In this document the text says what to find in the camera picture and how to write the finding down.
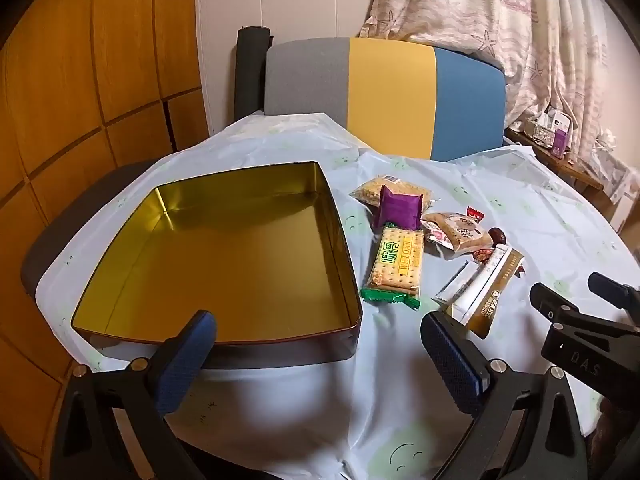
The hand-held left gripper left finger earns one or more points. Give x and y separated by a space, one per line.
185 360

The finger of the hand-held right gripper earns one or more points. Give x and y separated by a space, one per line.
550 305
615 292

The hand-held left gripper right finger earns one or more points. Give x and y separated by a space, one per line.
450 360

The gold stick sachet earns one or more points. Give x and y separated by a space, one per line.
487 317

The red date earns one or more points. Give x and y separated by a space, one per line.
496 236

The gold tin box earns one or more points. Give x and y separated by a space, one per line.
225 260

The beige brown print pastry packet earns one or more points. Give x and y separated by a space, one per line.
465 232

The green cracker packet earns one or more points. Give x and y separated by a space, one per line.
397 260

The small red candy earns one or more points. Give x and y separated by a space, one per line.
475 215

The pale pink flower print packet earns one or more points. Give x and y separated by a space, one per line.
434 234

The clear crispy snack packet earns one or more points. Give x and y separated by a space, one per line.
367 192

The person's right forearm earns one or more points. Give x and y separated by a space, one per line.
622 430

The white smiley print tablecloth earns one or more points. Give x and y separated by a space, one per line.
300 410

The wooden side table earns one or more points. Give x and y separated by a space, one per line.
550 160

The purple snack packet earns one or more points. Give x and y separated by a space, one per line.
400 207

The small purple box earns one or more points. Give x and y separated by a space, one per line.
561 141

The grey yellow blue chair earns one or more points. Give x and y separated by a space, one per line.
390 95

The black rolled mat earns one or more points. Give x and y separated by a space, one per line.
250 70

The printed curtain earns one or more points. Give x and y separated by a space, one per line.
500 0

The wooden panelled wardrobe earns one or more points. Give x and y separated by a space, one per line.
75 60

